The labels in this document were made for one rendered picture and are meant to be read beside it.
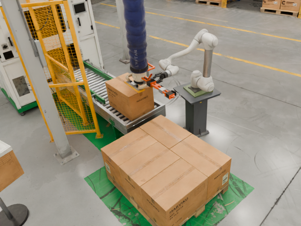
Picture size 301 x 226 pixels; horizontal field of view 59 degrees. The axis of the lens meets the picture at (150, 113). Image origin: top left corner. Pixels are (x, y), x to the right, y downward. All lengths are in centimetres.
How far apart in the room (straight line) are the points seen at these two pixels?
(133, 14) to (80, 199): 230
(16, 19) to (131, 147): 189
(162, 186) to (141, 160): 45
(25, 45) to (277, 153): 350
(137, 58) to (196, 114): 133
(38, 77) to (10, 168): 110
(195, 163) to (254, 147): 134
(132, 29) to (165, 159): 149
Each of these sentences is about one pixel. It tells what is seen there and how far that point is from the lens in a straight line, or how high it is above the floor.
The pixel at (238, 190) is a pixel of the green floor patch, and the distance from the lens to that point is 358.
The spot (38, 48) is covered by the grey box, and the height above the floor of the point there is 170.
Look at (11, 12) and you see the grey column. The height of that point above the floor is 212.
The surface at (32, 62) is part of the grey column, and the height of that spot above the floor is 155.
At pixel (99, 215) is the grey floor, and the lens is 344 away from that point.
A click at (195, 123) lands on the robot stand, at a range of 407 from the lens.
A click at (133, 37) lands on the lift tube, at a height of 173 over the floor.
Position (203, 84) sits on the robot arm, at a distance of 358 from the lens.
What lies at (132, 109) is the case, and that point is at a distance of 359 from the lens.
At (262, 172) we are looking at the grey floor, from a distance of 384.
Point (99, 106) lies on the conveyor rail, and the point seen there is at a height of 59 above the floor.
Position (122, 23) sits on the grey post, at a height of 92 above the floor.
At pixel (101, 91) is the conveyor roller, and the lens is 454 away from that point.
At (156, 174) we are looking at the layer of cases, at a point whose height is 54.
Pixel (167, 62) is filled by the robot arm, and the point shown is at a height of 130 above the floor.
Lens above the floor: 275
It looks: 35 degrees down
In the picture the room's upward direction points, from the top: 6 degrees counter-clockwise
